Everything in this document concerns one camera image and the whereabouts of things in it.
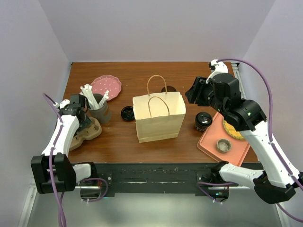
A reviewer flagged black takeout coffee cup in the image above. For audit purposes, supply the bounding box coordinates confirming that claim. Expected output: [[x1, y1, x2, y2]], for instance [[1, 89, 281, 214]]
[[195, 121, 212, 131]]

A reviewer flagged yellow woven coaster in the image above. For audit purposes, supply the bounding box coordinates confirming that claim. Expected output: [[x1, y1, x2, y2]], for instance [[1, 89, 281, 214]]
[[223, 120, 245, 140]]

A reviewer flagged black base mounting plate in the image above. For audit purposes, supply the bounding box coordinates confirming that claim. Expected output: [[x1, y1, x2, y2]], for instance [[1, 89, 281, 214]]
[[77, 163, 218, 200]]

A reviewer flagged pink polka dot plate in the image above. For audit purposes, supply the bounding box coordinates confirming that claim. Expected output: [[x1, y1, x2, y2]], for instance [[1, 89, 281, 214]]
[[91, 75, 122, 101]]

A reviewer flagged black cup lid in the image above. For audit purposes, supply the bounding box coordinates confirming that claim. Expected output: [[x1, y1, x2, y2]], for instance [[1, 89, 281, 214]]
[[120, 106, 134, 122], [195, 112, 213, 122]]

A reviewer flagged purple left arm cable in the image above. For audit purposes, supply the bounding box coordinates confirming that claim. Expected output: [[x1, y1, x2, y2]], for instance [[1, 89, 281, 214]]
[[42, 93, 109, 227]]

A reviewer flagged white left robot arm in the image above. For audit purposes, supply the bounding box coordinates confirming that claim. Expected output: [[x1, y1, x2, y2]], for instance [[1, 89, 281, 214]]
[[31, 94, 98, 194]]

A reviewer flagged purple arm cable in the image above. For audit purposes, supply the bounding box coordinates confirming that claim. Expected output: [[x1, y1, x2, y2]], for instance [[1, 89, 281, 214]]
[[197, 58, 303, 223], [42, 93, 109, 227]]

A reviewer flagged grey straw holder cup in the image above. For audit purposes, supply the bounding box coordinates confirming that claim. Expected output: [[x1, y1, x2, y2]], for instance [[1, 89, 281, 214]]
[[88, 101, 112, 124]]

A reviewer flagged brown pulp cup carrier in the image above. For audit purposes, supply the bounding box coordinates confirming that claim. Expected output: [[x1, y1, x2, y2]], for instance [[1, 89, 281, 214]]
[[69, 117, 102, 151]]

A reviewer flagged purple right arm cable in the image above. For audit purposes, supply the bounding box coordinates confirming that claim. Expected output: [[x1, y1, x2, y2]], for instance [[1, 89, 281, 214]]
[[197, 58, 303, 223]]

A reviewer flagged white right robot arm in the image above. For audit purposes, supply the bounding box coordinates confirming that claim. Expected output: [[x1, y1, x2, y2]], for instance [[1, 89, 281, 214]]
[[185, 73, 303, 204]]

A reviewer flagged aluminium frame rail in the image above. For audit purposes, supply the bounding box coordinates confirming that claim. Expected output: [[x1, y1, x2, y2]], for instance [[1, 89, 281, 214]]
[[29, 169, 281, 190]]

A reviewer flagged yellow paper bag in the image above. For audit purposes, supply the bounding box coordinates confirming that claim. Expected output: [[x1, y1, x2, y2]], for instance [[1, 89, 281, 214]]
[[133, 84, 186, 143]]

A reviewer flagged small grey sugar bowl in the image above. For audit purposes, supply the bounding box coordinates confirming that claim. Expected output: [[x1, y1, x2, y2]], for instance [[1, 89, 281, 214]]
[[216, 139, 232, 153]]

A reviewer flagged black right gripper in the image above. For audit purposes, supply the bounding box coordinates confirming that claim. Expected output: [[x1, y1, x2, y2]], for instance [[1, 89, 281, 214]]
[[185, 75, 227, 114]]

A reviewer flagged white wrapped straws bundle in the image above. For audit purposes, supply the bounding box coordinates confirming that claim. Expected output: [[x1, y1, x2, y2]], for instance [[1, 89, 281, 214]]
[[80, 84, 109, 110]]

